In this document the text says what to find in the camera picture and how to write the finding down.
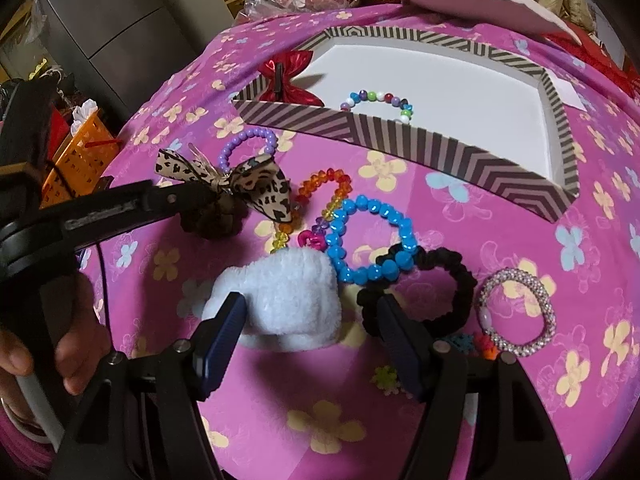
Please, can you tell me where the leopard print bow scrunchie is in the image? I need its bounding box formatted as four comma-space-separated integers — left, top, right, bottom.
154, 147, 297, 242

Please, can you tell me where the colourful snowflake block bracelet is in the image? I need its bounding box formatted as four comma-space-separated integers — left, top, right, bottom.
372, 332, 501, 395

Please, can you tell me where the rainbow crystal bead bracelet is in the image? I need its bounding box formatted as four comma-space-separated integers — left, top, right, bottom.
270, 167, 353, 254

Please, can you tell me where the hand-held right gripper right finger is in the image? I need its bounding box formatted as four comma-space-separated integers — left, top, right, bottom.
376, 292, 571, 480

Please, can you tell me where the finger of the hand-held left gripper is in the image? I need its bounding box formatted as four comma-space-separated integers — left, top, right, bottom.
60, 177, 221, 252

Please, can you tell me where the striped cardboard box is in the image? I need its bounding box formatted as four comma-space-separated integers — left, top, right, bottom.
232, 24, 581, 224

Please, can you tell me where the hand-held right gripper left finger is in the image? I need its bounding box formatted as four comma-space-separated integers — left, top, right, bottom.
50, 291, 249, 480

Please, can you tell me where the pink plastic ring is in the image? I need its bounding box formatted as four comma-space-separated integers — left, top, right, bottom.
298, 230, 327, 252

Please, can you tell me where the white ruffled cloth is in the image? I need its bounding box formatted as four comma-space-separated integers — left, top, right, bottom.
70, 100, 99, 134

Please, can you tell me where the pink floral bedsheet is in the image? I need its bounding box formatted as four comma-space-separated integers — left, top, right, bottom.
75, 2, 640, 480

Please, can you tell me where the multicolour round bead bracelet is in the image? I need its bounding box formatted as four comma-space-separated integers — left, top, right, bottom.
340, 90, 415, 125

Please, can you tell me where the purple bead bracelet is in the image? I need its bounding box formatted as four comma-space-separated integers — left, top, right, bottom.
218, 127, 278, 173

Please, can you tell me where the black scrunchie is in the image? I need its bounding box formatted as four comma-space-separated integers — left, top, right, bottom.
356, 247, 478, 341

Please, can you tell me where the white fluffy scrunchie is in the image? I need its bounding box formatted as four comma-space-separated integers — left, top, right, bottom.
200, 249, 344, 354

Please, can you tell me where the grey cabinet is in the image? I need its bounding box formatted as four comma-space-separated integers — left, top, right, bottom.
37, 0, 201, 117

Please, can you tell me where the person's left hand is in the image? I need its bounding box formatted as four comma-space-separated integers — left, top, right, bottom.
0, 275, 114, 443

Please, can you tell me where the blue bead bracelet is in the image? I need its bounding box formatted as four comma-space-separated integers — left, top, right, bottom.
325, 197, 418, 286

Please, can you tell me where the red shiny hair bow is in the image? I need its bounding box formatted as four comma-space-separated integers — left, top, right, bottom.
257, 50, 326, 107

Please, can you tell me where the white paper card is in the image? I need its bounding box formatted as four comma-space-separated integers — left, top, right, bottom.
551, 76, 587, 112

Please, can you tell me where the red bag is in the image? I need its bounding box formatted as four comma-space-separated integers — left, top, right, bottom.
542, 32, 640, 107

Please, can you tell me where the orange plastic basket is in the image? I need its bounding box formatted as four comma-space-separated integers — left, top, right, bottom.
40, 110, 123, 209

